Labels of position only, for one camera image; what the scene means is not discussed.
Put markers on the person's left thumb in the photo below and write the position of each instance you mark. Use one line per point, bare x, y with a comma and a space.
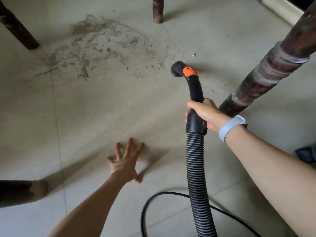
139, 179

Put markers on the person's left forearm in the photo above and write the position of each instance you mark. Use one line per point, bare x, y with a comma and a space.
88, 207

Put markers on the person's right forearm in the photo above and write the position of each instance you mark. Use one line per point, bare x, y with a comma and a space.
274, 175

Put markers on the patch of scattered dirt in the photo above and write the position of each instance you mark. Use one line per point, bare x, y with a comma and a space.
103, 46

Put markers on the person's right thumb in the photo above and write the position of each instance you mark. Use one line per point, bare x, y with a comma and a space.
195, 105

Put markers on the beige door threshold strip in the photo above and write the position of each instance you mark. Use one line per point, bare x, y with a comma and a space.
279, 7

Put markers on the person's left little finger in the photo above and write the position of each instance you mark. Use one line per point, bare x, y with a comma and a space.
111, 160

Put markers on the thick turned dark wooden leg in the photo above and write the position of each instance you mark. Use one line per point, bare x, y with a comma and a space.
274, 64

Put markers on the dark grey vacuum part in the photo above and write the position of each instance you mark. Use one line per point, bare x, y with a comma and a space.
307, 155

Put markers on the person's right hand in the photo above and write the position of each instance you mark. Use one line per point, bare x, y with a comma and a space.
209, 113

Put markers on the person's left hand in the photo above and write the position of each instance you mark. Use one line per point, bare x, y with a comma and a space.
124, 167

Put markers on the dark wooden table leg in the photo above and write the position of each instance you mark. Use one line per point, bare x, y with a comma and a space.
158, 9
21, 192
17, 27

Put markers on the light blue wristband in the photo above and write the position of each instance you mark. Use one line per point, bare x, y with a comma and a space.
230, 127

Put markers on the person's left middle finger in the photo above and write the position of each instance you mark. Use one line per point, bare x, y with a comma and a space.
128, 147

